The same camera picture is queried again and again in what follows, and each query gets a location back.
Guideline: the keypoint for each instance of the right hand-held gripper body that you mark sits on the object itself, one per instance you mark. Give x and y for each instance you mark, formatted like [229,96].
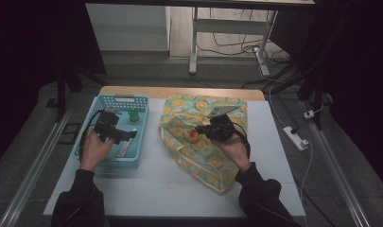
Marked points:
[222,127]

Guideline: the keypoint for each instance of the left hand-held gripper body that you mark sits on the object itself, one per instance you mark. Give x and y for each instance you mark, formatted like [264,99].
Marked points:
[105,126]

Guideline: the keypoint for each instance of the blue plastic basket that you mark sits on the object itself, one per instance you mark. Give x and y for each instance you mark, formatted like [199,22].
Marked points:
[138,138]

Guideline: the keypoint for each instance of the small green-capped bottle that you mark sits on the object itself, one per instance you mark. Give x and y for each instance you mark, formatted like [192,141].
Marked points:
[133,116]

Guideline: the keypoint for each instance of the orange floral cloth bag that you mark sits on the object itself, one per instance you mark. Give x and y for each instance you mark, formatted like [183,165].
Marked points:
[205,157]

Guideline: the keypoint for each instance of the person's right hand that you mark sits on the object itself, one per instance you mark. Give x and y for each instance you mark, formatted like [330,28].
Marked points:
[235,151]

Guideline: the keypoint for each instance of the person's left hand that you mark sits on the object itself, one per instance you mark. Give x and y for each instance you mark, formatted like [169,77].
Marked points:
[94,151]

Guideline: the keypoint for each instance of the black floor plate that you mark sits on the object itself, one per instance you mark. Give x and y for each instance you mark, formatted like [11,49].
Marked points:
[70,133]

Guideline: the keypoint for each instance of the black metal stand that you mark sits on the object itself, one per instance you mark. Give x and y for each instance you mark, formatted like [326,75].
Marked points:
[315,94]
[61,91]

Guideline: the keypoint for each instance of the black plug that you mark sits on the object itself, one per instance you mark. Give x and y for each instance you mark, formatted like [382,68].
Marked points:
[294,130]

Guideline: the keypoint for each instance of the white power strip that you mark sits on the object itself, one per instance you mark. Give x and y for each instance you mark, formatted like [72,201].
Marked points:
[294,138]

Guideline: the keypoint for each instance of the small white adapter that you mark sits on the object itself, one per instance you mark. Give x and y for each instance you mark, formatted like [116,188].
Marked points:
[309,114]

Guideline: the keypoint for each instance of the aluminium rail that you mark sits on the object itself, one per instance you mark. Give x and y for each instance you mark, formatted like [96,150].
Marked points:
[340,176]
[31,171]

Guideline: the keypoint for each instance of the white desk frame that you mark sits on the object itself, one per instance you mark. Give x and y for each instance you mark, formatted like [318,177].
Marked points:
[227,26]

